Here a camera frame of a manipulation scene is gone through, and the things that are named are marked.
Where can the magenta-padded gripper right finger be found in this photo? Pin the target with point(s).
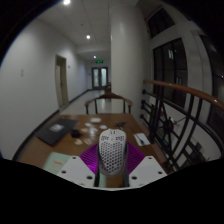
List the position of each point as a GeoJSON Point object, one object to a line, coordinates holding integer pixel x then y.
{"type": "Point", "coordinates": [146, 170]}

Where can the small white sticker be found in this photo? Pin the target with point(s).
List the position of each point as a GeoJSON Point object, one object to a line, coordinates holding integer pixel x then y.
{"type": "Point", "coordinates": [103, 127]}
{"type": "Point", "coordinates": [87, 124]}
{"type": "Point", "coordinates": [85, 130]}
{"type": "Point", "coordinates": [94, 129]}

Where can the glass double door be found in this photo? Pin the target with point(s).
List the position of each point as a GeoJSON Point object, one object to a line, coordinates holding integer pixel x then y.
{"type": "Point", "coordinates": [100, 78]}

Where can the white perforated computer mouse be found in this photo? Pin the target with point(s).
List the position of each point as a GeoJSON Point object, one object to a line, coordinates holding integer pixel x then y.
{"type": "Point", "coordinates": [112, 151]}

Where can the white side door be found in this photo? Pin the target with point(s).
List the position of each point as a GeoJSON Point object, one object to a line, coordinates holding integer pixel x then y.
{"type": "Point", "coordinates": [61, 83]}

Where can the round ceiling light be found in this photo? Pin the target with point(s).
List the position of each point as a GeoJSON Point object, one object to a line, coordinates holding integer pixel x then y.
{"type": "Point", "coordinates": [88, 37]}

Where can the green exit sign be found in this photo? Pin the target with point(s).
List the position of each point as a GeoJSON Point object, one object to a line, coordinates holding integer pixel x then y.
{"type": "Point", "coordinates": [99, 61]}

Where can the black closed laptop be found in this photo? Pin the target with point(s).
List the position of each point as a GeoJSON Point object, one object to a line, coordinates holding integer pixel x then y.
{"type": "Point", "coordinates": [56, 130]}

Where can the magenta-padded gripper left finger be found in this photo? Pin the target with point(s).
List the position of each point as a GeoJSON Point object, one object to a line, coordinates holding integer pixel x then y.
{"type": "Point", "coordinates": [76, 170]}

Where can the dark framed window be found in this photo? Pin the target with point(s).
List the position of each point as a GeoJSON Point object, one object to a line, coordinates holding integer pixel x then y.
{"type": "Point", "coordinates": [170, 73]}

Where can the white wall switch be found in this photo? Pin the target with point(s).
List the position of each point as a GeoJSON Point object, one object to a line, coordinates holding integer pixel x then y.
{"type": "Point", "coordinates": [22, 72]}

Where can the brown wooden armchair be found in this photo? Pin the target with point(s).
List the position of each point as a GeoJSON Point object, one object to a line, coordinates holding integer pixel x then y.
{"type": "Point", "coordinates": [108, 96]}

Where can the orange and white sticker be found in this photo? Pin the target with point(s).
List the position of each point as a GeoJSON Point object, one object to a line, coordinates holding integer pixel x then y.
{"type": "Point", "coordinates": [78, 141]}
{"type": "Point", "coordinates": [88, 141]}

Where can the small white card stack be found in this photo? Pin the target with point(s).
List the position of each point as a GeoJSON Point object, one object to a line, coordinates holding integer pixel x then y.
{"type": "Point", "coordinates": [95, 120]}

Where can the black railing with wooden handrail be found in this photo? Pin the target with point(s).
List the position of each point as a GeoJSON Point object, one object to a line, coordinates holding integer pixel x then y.
{"type": "Point", "coordinates": [186, 90]}

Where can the black round puck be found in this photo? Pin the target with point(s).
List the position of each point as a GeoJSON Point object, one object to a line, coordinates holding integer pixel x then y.
{"type": "Point", "coordinates": [75, 133]}

